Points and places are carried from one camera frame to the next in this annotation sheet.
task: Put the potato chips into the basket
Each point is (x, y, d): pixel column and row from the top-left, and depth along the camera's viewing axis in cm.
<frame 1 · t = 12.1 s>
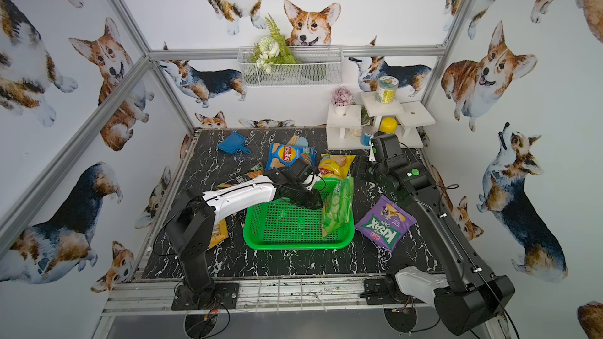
left hand: (318, 197, 86), fingers open
right hand: (364, 161, 73), fingers open
green cucumber chips bag: (337, 208, 76), point 18 cm above the table
green plastic basket: (280, 224, 90), on the table
purple Krax snack bag: (385, 224, 87), point 3 cm above the table
yellow Lays chips bag: (334, 166, 98), point 8 cm above the table
white tiered display shelf: (343, 132, 116), point 5 cm above the table
pink flower in white pot: (341, 99, 100), point 26 cm above the table
blue plastic dustpan: (234, 143, 120), on the table
blue glitter can: (367, 132, 112), point 8 cm above the table

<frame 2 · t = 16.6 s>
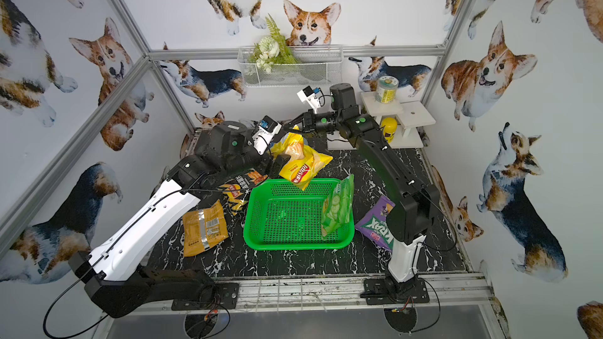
left hand: (275, 141, 69), fingers open
right hand: (290, 120, 68), fingers closed
yellow Lays chips bag: (302, 164, 73), point 30 cm above the table
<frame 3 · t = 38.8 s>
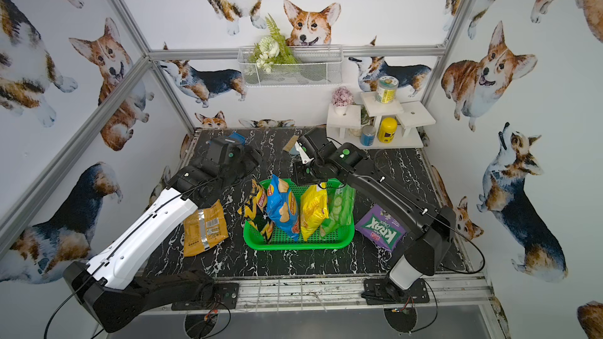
left hand: (255, 152, 75), fingers open
right hand: (298, 169, 73), fingers open
yellow Lays chips bag: (314, 209, 78), point 16 cm above the table
blue Lays chips bag: (283, 205, 75), point 20 cm above the table
black Lays chips bag: (254, 210, 76), point 18 cm above the table
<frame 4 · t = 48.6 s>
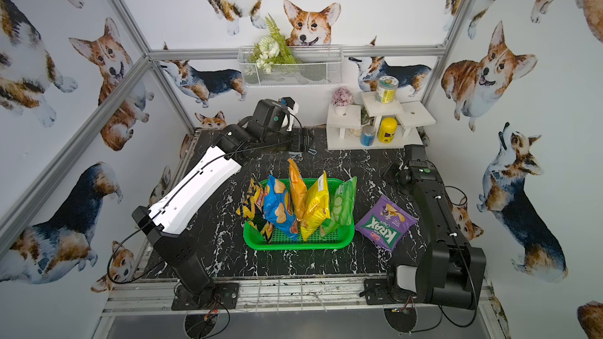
left hand: (304, 131, 71), fingers open
right hand: (394, 172, 84), fingers open
orange chips bag silver stripe: (297, 188, 76), point 22 cm above the table
